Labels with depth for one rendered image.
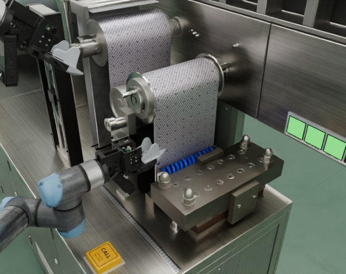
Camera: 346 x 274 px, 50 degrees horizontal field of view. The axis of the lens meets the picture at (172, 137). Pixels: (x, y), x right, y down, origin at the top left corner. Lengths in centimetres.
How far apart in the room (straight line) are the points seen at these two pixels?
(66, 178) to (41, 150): 58
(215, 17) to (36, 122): 91
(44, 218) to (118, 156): 24
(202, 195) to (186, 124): 22
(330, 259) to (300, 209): 41
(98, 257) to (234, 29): 75
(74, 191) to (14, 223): 15
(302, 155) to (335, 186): 40
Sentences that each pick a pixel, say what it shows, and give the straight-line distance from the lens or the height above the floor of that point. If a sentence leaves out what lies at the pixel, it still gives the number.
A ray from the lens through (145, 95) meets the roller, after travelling 99.
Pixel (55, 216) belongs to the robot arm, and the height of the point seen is 103.
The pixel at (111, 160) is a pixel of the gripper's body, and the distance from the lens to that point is 98.
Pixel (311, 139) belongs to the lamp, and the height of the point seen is 117.
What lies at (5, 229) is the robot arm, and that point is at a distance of 94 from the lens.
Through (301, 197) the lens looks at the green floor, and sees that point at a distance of 273.
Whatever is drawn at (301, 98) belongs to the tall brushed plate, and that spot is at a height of 127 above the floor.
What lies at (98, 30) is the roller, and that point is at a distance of 118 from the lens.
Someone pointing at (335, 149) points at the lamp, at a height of 118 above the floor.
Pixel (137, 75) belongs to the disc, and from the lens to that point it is 102.
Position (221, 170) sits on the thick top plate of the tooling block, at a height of 103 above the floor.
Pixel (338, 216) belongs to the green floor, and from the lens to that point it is 267.
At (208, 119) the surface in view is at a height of 114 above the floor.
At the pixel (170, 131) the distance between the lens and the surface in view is 107.
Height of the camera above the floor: 172
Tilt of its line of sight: 33 degrees down
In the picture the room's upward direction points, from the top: straight up
